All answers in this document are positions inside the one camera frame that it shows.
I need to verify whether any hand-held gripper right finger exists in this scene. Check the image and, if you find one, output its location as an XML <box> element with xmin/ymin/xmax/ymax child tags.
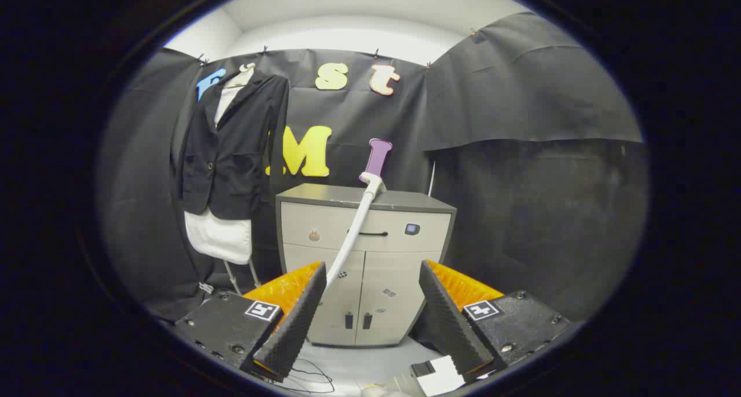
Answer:
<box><xmin>418</xmin><ymin>259</ymin><xmax>573</xmax><ymax>380</ymax></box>

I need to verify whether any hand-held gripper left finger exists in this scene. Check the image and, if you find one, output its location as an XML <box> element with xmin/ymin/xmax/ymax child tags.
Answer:
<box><xmin>174</xmin><ymin>261</ymin><xmax>328</xmax><ymax>383</ymax></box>

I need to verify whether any black suit jacket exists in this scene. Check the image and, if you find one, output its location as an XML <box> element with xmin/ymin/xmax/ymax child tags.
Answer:
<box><xmin>173</xmin><ymin>70</ymin><xmax>290</xmax><ymax>221</ymax></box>

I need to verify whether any metal garment stand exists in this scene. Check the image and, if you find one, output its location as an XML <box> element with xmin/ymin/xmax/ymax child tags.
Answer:
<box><xmin>223</xmin><ymin>258</ymin><xmax>262</xmax><ymax>296</ymax></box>

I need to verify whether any white and black box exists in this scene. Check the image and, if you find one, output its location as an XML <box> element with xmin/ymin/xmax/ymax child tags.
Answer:
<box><xmin>411</xmin><ymin>355</ymin><xmax>467</xmax><ymax>396</ymax></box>

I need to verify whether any grey cabinet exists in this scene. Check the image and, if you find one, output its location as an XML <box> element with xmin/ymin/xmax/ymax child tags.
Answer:
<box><xmin>276</xmin><ymin>183</ymin><xmax>458</xmax><ymax>348</ymax></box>

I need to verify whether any black backdrop cloth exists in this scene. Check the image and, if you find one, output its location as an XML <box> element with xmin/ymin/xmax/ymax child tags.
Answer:
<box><xmin>96</xmin><ymin>12</ymin><xmax>650</xmax><ymax>328</ymax></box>

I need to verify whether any white plastic hanger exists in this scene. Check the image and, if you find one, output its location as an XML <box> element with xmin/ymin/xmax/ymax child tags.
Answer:
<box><xmin>223</xmin><ymin>63</ymin><xmax>256</xmax><ymax>91</ymax></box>

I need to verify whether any black floor cable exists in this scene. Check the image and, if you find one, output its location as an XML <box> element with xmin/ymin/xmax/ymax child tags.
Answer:
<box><xmin>287</xmin><ymin>356</ymin><xmax>336</xmax><ymax>394</ymax></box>

